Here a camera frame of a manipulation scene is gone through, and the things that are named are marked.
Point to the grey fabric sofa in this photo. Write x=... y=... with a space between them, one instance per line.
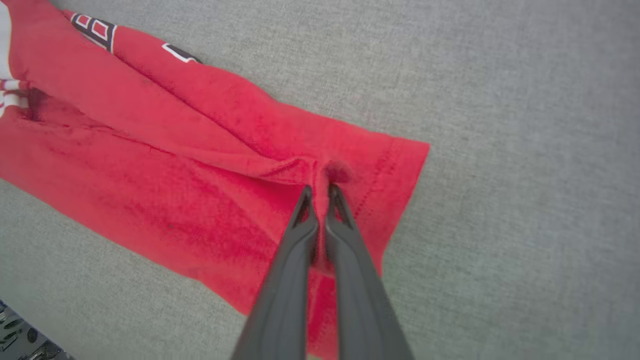
x=500 y=100

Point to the dark metal robot base plate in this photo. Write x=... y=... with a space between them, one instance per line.
x=20 y=340

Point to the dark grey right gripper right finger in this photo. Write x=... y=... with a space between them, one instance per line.
x=362 y=310

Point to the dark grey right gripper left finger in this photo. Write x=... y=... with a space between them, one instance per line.
x=285 y=300

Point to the red and white jersey garment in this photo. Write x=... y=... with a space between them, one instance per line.
x=175 y=175

